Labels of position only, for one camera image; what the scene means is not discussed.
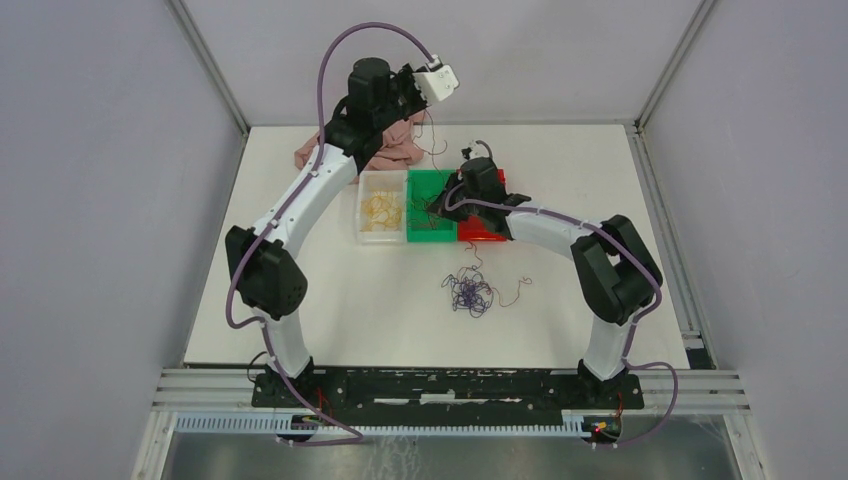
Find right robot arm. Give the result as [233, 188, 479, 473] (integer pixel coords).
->
[427, 157, 663, 408]

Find red plastic bin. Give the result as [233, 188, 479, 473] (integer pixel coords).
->
[451, 164, 509, 242]

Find pink crumpled garment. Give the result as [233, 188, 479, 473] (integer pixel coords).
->
[294, 105, 427, 175]

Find aluminium frame rail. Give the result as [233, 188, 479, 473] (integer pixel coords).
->
[151, 369, 750, 416]

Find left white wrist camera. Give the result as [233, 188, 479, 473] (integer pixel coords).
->
[413, 55, 460, 106]

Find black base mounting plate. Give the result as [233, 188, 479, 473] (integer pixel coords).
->
[251, 365, 645, 427]

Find white slotted cable duct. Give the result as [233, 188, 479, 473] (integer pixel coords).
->
[175, 412, 591, 439]

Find green plastic bin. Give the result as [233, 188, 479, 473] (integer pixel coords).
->
[406, 170, 457, 243]

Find yellow wires bundle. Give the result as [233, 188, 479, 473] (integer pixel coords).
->
[360, 190, 404, 233]

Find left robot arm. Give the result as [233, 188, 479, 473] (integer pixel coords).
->
[225, 57, 457, 407]

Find clear plastic bin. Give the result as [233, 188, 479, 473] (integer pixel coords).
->
[355, 170, 408, 244]

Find red wires bundle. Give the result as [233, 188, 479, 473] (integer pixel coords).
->
[407, 112, 458, 233]

